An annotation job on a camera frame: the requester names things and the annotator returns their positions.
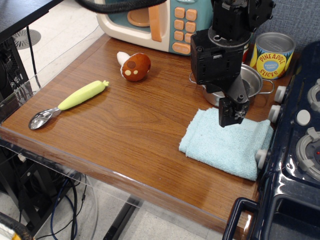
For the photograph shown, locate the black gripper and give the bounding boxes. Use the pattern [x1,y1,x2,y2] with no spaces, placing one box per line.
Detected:
[190,28,251,128]

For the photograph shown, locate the red can behind arm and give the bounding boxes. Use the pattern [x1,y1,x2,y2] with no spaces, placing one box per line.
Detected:
[242,41,251,63]

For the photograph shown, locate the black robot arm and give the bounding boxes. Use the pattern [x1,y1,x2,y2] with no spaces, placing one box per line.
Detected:
[190,0,276,127]

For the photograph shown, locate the light blue cloth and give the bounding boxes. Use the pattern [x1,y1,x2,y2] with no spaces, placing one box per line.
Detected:
[179,107,274,181]

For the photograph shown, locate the small silver pot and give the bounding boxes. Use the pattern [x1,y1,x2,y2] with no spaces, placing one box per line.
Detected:
[202,64,275,107]

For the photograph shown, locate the pineapple slices can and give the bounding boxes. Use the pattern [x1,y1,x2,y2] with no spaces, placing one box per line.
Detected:
[249,32,296,80]

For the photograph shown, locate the brown plush mushroom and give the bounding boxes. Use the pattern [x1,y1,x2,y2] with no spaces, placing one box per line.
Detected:
[116,51,151,82]

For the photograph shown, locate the toy microwave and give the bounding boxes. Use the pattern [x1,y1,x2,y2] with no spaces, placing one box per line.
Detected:
[97,0,213,56]

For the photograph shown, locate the dark blue toy stove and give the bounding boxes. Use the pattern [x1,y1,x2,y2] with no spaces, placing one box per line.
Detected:
[223,41,320,240]

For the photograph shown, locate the clear acrylic barrier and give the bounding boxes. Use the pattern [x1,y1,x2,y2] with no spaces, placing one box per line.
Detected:
[0,12,103,123]

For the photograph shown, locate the black desk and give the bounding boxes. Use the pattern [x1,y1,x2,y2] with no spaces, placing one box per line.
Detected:
[0,0,62,43]

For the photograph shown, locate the black braided cable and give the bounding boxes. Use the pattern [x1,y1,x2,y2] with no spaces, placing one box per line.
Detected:
[74,0,168,15]

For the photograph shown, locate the green handled metal spatula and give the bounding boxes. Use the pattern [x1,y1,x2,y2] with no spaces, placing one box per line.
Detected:
[28,80,110,130]

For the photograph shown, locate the blue floor cable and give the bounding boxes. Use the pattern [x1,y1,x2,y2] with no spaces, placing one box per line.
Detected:
[50,177,78,240]

